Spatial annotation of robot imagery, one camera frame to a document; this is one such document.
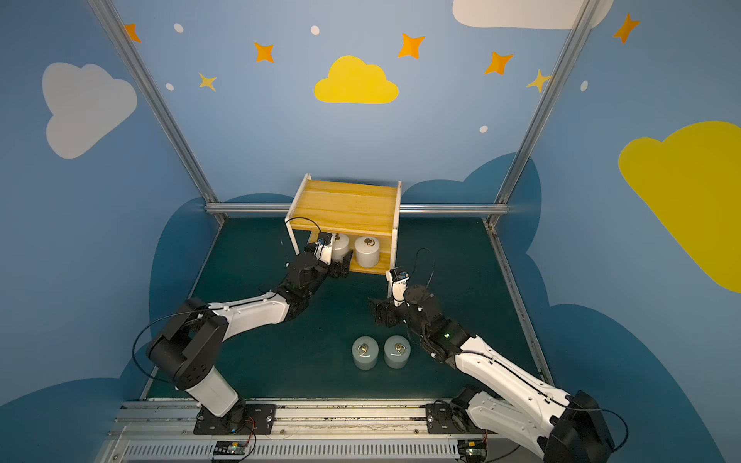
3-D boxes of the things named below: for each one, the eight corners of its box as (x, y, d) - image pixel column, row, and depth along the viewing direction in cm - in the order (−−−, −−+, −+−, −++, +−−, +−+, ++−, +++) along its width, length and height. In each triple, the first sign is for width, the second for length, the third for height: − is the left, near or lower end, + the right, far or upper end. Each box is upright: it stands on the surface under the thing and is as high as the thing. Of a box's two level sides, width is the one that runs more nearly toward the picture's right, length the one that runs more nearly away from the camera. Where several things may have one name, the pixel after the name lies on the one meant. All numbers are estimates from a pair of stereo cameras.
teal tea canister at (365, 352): (353, 369, 84) (351, 361, 78) (354, 344, 89) (353, 334, 82) (378, 369, 84) (378, 361, 78) (378, 345, 89) (378, 334, 82)
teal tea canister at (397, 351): (384, 368, 85) (385, 359, 78) (384, 345, 89) (385, 334, 82) (409, 368, 85) (412, 359, 78) (407, 345, 89) (410, 334, 82)
